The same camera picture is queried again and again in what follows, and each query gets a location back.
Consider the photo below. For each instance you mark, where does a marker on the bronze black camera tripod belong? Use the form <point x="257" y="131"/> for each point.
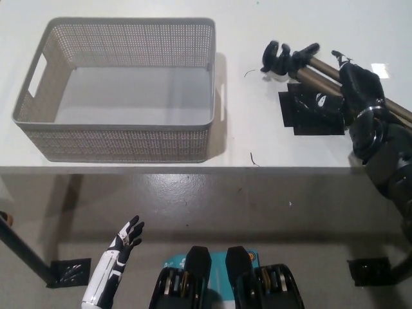
<point x="312" y="77"/>

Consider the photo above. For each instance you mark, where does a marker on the black tape patch on desk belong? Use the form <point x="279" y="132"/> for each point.
<point x="309" y="124"/>

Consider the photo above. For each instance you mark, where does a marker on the black left robot body block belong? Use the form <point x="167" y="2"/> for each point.
<point x="178" y="289"/>

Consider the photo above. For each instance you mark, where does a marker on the black table leg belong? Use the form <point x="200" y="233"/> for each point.
<point x="25" y="248"/>

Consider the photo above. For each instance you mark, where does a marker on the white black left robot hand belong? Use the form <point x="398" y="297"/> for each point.
<point x="106" y="267"/>

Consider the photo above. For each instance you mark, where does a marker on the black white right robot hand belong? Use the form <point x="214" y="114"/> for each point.
<point x="360" y="87"/>

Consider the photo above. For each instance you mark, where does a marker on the black robot body block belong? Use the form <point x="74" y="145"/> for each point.
<point x="178" y="289"/>
<point x="267" y="289"/>

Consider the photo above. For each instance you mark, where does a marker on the black right robot body block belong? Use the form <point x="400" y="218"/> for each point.
<point x="267" y="289"/>

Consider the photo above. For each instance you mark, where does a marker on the grey perforated plastic basket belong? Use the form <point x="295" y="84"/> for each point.
<point x="128" y="141"/>

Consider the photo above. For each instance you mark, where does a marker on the thin curved dark thread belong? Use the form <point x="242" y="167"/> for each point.
<point x="247" y="72"/>

